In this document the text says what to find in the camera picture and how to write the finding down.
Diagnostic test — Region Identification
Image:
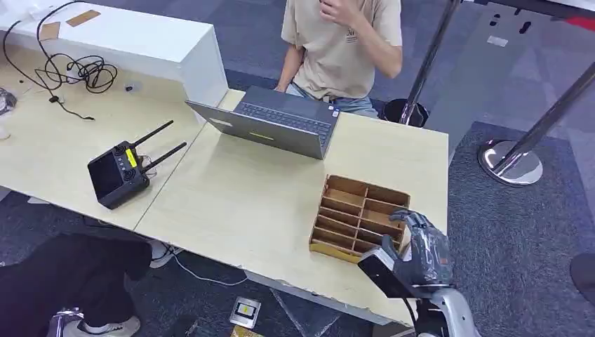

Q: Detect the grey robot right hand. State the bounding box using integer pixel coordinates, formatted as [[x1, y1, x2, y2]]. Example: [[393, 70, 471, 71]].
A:
[[381, 209, 455, 289]]

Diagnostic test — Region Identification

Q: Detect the dark furniture edge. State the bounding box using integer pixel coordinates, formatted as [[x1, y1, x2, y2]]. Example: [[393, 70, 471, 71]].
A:
[[474, 0, 595, 20]]

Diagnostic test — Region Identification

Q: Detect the chrome chair frame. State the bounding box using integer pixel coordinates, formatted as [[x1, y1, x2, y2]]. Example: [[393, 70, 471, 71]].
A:
[[48, 307, 87, 337]]

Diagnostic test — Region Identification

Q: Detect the person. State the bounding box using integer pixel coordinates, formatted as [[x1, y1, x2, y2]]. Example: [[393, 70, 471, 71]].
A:
[[274, 0, 404, 119], [0, 232, 183, 337]]

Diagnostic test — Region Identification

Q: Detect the yellow printed packet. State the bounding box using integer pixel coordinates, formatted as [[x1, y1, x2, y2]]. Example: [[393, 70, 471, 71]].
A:
[[231, 324, 268, 337]]

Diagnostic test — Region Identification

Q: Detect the black remote controller with antennas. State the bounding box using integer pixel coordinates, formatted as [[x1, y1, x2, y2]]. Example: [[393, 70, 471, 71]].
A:
[[87, 119, 188, 210]]

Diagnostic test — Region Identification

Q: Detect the long brown tape piece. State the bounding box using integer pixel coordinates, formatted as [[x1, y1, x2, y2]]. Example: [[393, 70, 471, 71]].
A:
[[65, 8, 102, 27]]

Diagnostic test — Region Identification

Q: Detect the wooden divided card box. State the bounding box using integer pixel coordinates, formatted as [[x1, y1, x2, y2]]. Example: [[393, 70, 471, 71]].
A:
[[309, 174, 413, 265]]

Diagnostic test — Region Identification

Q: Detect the small silver floor device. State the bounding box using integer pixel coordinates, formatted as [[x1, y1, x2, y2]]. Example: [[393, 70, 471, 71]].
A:
[[229, 296, 262, 330]]

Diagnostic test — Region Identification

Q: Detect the thin white floor cable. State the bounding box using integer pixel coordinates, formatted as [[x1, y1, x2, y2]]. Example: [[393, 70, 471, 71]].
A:
[[172, 251, 248, 287]]

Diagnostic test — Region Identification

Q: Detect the square brown tape piece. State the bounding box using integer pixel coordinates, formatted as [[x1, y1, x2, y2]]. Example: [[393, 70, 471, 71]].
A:
[[38, 20, 61, 41]]

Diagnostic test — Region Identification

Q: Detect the black round object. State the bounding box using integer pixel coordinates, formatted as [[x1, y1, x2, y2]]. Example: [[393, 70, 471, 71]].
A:
[[570, 252, 595, 305]]

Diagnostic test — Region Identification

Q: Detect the person's left hand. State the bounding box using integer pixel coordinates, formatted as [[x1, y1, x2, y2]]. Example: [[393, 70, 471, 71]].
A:
[[319, 0, 363, 28]]

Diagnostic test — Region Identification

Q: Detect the grey desk support panel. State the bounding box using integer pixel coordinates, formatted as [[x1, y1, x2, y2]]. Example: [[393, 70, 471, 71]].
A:
[[272, 287, 342, 337]]

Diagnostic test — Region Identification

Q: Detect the grey laptop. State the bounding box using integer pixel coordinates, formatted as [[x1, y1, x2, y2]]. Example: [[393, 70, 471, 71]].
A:
[[185, 85, 341, 161]]

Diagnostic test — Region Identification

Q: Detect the chrome stanchion with black base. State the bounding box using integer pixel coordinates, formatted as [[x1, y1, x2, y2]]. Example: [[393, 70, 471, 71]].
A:
[[382, 0, 461, 128]]

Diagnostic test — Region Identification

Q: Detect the white cabinet block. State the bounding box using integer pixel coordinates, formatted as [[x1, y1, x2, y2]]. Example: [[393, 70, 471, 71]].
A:
[[0, 0, 229, 107]]

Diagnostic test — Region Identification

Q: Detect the red object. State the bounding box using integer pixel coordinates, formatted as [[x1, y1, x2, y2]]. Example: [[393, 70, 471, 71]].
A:
[[566, 13, 595, 29]]

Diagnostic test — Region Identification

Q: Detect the black tangled cable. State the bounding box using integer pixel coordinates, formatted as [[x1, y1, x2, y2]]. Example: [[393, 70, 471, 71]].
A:
[[2, 0, 119, 121]]

